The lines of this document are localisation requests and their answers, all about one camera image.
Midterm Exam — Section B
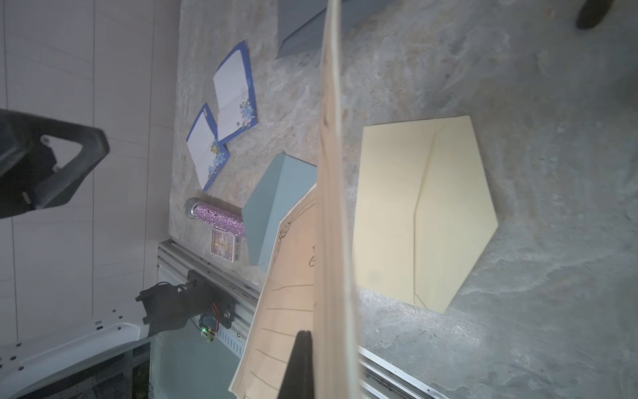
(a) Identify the teal blue envelope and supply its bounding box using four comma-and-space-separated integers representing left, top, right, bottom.
242, 154, 317, 273

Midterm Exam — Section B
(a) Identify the white letter with blue print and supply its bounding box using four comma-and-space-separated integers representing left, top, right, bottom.
186, 103, 230, 191

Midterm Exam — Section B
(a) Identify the black perforated music stand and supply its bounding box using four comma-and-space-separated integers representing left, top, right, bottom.
575, 0, 614, 30

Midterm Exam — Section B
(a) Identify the aluminium rail frame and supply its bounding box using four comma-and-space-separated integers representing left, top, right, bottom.
156, 238, 450, 399

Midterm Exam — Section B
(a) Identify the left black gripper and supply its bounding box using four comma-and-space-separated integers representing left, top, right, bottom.
1, 109, 110, 219

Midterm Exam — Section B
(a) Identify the left green circuit board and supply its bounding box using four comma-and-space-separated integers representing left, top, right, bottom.
197, 314, 219, 342

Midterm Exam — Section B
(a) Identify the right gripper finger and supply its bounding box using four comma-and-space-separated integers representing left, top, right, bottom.
277, 331, 315, 399

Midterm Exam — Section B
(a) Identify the white ventilation grille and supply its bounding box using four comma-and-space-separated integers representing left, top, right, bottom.
215, 326, 246, 358

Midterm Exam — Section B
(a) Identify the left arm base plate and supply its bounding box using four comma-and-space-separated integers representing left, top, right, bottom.
136, 270, 237, 337

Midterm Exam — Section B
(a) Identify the dark grey envelope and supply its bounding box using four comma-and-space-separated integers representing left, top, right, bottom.
276, 0, 390, 59

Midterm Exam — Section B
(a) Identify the cream yellow envelope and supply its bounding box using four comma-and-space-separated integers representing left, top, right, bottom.
352, 116, 498, 313

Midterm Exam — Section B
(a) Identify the glittery purple microphone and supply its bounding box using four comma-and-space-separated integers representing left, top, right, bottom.
184, 197, 246, 239

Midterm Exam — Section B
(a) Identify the small colourful picture card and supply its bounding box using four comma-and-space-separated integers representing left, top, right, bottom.
210, 229, 241, 263

